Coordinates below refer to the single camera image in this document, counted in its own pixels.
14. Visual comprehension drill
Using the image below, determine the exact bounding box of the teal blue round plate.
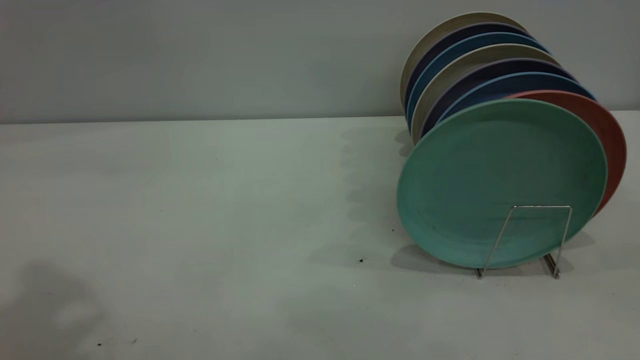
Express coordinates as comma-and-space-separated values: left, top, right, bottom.
406, 32, 551, 128

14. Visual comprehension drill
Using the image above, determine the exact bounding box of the metal wire plate rack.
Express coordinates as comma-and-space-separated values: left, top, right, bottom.
475, 204, 573, 279

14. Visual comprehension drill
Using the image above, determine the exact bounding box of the purple round plate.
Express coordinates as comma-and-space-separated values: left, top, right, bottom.
421, 58, 578, 138

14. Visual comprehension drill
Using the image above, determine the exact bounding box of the beige round plate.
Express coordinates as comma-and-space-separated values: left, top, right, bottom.
410, 43, 561, 146
400, 11, 531, 113

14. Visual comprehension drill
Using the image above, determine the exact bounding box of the pink round plate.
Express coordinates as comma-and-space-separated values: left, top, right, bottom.
507, 90, 627, 217

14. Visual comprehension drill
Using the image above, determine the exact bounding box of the dark navy round plate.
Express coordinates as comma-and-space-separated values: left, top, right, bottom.
404, 22, 533, 116

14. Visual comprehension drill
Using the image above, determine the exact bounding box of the green round plate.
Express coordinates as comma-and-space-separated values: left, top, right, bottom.
396, 98, 608, 270

